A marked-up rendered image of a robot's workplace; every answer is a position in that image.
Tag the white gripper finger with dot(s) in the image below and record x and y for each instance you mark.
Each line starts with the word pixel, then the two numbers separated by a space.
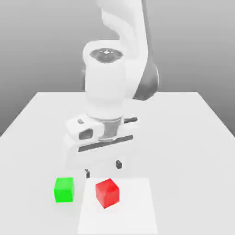
pixel 118 164
pixel 87 173

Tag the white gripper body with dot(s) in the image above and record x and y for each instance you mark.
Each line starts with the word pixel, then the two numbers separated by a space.
pixel 99 156

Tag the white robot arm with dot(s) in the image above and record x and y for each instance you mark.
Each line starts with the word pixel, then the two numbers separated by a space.
pixel 104 84

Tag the small red cube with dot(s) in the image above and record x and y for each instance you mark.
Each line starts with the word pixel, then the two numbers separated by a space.
pixel 107 192

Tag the small green cube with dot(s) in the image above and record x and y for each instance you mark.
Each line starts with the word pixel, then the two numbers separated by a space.
pixel 64 190

